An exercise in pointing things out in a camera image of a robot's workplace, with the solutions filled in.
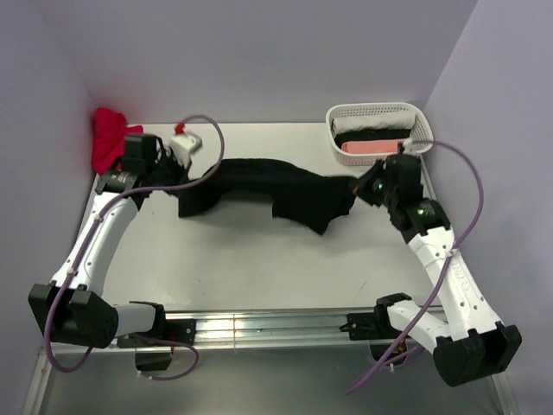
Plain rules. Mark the rolled black t-shirt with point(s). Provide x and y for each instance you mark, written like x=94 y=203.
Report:
x=370 y=135

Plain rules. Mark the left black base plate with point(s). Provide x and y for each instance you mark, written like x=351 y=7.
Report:
x=177 y=333

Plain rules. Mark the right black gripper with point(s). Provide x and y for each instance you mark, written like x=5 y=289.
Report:
x=363 y=187

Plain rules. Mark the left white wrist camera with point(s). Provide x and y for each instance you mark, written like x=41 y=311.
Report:
x=182 y=146

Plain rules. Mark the rolled white t-shirt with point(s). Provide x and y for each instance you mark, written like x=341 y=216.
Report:
x=402 y=120

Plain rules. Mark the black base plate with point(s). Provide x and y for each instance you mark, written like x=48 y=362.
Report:
x=177 y=333
x=369 y=326

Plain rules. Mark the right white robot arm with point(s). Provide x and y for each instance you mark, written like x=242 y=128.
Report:
x=472 y=342

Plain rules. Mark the red t-shirt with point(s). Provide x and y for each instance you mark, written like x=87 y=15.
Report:
x=109 y=129

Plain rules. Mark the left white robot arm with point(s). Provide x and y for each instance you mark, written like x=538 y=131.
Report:
x=71 y=309

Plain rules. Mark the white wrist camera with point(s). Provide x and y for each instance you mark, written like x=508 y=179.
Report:
x=412 y=147
x=182 y=146

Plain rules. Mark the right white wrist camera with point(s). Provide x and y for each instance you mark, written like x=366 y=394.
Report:
x=412 y=147

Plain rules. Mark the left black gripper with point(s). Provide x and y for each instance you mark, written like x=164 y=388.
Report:
x=181 y=175

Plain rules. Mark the aluminium mounting rail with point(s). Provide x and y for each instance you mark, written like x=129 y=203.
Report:
x=268 y=328

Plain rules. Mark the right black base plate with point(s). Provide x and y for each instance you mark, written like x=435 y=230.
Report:
x=369 y=326

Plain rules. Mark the rolled pink t-shirt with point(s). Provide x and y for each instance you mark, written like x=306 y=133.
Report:
x=371 y=147

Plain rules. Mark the black t-shirt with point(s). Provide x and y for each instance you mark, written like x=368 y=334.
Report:
x=370 y=135
x=296 y=194

